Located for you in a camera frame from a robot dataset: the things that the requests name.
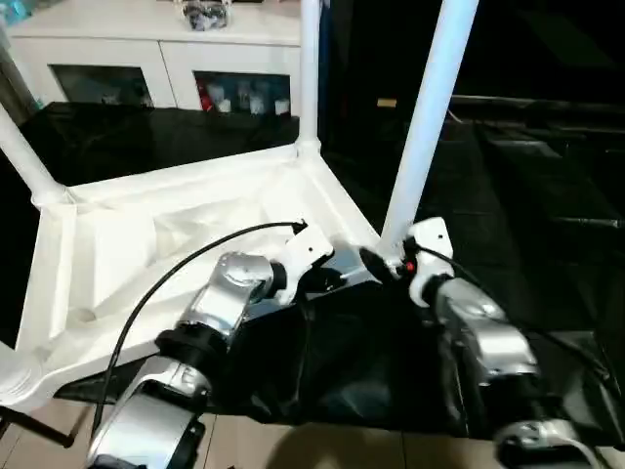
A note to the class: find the white plastic table leg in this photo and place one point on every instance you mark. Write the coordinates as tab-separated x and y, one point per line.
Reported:
429	107
17	376
27	156
310	73

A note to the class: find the white plastic table top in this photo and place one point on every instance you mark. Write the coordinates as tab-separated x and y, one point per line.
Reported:
171	205

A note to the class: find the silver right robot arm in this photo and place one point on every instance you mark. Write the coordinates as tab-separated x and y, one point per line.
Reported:
483	327

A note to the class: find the black plastic mat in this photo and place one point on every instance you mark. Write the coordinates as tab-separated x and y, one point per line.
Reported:
512	220

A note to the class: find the small white jar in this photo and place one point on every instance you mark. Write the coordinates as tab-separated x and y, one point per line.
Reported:
224	105

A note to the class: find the black horizontal bar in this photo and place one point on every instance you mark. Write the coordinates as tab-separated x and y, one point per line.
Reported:
537	102

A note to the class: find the red box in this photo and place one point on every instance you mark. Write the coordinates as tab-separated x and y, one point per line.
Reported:
207	98

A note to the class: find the blue vertical panel edge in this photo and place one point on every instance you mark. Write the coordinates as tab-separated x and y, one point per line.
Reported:
324	49

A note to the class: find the dark furniture with brass label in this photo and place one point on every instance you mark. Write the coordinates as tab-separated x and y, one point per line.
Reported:
537	44

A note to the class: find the white glass-door cabinet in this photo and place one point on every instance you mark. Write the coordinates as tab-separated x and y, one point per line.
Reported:
171	49

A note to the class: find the dark patterned bundle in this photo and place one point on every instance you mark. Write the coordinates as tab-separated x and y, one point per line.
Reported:
205	14

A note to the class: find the grey curtain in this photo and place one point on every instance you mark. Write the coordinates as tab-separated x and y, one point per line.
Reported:
12	83

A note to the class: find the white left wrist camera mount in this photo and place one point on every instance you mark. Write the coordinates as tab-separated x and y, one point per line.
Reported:
307	249

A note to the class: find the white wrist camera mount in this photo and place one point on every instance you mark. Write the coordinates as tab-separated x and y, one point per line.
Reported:
432	239
307	249

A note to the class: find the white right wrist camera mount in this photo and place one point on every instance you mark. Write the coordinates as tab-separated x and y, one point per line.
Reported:
432	239

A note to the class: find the black folding table frame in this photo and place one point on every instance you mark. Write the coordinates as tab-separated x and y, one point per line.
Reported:
44	427

